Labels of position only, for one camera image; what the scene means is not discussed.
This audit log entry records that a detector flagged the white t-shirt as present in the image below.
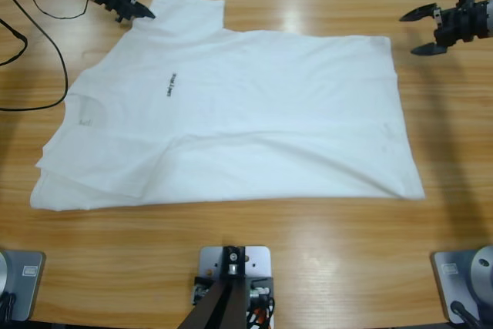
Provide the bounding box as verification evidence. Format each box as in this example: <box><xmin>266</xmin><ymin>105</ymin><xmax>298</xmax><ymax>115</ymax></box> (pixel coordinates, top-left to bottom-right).
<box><xmin>29</xmin><ymin>0</ymin><xmax>426</xmax><ymax>213</ymax></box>

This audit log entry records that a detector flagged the black base power cable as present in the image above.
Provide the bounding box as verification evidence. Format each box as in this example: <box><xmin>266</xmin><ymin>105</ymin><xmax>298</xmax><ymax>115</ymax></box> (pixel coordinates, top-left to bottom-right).
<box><xmin>0</xmin><ymin>292</ymin><xmax>18</xmax><ymax>322</ymax></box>
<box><xmin>449</xmin><ymin>300</ymin><xmax>486</xmax><ymax>329</ymax></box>

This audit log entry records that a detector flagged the dark camera post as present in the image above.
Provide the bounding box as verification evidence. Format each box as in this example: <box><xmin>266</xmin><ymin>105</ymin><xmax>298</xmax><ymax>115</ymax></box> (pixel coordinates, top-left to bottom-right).
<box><xmin>179</xmin><ymin>244</ymin><xmax>247</xmax><ymax>329</ymax></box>

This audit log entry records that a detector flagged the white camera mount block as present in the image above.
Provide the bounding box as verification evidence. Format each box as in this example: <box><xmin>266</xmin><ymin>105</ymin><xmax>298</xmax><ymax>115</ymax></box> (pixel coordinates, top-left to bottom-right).
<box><xmin>192</xmin><ymin>244</ymin><xmax>277</xmax><ymax>329</ymax></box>

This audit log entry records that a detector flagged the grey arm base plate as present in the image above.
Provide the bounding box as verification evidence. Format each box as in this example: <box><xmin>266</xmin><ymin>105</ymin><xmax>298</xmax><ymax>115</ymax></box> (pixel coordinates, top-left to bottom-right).
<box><xmin>430</xmin><ymin>243</ymin><xmax>493</xmax><ymax>324</ymax></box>
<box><xmin>0</xmin><ymin>248</ymin><xmax>47</xmax><ymax>323</ymax></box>

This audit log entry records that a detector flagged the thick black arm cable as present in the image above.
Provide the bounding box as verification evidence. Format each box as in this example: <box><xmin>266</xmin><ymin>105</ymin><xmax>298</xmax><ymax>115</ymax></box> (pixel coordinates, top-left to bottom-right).
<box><xmin>0</xmin><ymin>0</ymin><xmax>71</xmax><ymax>112</ymax></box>

